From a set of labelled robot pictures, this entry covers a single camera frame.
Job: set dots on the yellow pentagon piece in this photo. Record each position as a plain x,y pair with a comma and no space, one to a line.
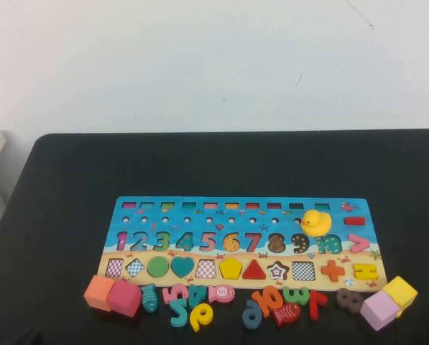
231,269

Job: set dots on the colourful wooden number puzzle board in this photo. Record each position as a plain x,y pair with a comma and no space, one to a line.
235,226

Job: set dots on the teal heart piece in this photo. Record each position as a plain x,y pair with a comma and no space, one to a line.
182,266

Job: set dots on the red triangle piece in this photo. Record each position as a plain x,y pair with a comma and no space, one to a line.
253,271

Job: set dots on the green circle piece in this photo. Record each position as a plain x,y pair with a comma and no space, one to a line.
157,267

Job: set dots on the teal number four piece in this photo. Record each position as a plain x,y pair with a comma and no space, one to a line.
197,296

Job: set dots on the pink number five piece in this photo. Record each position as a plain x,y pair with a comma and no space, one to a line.
174,293

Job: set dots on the yellow number nine piece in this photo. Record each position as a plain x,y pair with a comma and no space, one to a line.
200,315

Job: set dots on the blue number five piece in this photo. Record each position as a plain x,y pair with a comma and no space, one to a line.
180,313

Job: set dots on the blue number six piece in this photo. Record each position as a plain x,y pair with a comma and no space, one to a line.
251,315

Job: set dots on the red minus sign piece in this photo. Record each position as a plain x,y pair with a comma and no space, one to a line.
354,221

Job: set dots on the green number three piece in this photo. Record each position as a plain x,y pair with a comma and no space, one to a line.
296,295

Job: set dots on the orange plus sign piece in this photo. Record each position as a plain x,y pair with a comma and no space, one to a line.
332,270

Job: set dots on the pink greater-than sign piece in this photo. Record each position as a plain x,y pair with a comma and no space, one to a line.
360,243

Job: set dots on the red number seven piece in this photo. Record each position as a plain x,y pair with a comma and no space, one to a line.
317,304

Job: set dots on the yellow equals sign piece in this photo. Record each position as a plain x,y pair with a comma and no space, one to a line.
365,272

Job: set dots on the brown number eight piece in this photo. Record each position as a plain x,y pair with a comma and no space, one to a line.
348,300

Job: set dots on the yellow rubber duck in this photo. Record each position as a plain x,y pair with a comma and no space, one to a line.
316,223

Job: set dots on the pink wooden fish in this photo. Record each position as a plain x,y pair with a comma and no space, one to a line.
221,293

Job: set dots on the teal wooden fish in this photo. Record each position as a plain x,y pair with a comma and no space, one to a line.
149,297

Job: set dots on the magenta foam cube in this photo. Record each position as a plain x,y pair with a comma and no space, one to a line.
123,297

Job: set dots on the red wooden fish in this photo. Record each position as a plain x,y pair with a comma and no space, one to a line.
286,313

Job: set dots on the orange foam cube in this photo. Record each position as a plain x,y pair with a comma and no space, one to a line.
97,293

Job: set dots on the lilac wooden cube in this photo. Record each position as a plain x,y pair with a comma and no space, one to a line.
378,311

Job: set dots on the yellow wooden cube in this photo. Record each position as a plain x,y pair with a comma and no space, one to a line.
401,292

